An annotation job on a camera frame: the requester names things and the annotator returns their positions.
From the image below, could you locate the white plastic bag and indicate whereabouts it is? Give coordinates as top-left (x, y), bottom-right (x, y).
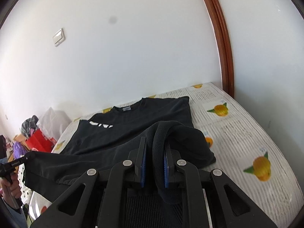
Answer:
top-left (37, 107), bottom-right (71, 145)

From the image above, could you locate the person's left hand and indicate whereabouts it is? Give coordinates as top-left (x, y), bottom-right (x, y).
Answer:
top-left (1, 173), bottom-right (22, 200)

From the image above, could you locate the black t-shirt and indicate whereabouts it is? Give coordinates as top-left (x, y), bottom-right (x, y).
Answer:
top-left (23, 96), bottom-right (216, 204)

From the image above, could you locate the red shopping bag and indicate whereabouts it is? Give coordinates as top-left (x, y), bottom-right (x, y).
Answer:
top-left (26, 129), bottom-right (54, 152)

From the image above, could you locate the purple bag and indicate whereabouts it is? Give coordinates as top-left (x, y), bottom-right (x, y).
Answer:
top-left (13, 142), bottom-right (27, 160)

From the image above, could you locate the blue denim sleeve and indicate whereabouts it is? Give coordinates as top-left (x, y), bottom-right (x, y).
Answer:
top-left (1, 198), bottom-right (28, 227)

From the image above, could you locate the brown wooden door frame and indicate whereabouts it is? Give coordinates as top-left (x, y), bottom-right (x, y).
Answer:
top-left (204, 0), bottom-right (235, 97)

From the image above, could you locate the fruit print tablecloth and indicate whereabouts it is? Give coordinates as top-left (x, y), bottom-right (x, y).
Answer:
top-left (21, 82), bottom-right (301, 228)

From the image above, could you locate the plaid cloth bundle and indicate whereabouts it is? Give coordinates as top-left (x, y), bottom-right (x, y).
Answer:
top-left (21, 115), bottom-right (39, 139)

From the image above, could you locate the white wall switch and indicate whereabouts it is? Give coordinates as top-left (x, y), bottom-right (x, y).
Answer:
top-left (53, 28), bottom-right (65, 47)

